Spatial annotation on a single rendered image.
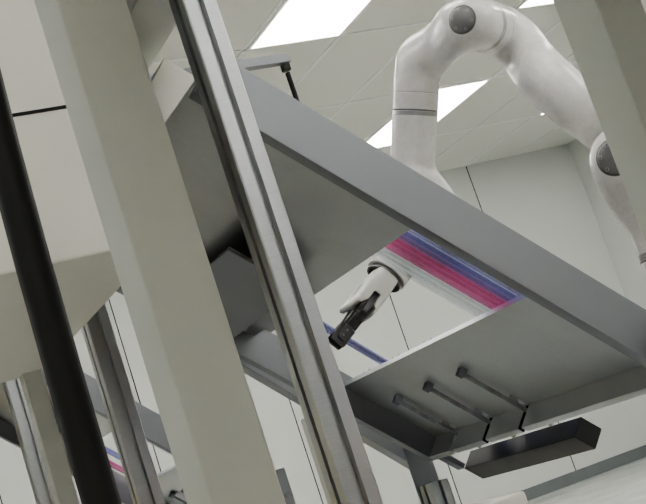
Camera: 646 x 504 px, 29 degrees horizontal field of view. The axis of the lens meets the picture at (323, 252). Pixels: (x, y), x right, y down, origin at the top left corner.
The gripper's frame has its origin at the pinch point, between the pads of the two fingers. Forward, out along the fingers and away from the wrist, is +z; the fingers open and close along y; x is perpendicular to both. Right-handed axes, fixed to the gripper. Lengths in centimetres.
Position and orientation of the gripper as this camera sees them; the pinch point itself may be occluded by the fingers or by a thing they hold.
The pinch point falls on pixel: (340, 335)
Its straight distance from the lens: 240.0
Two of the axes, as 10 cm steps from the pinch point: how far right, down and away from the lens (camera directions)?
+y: 3.3, -2.8, -9.0
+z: -5.6, 7.1, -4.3
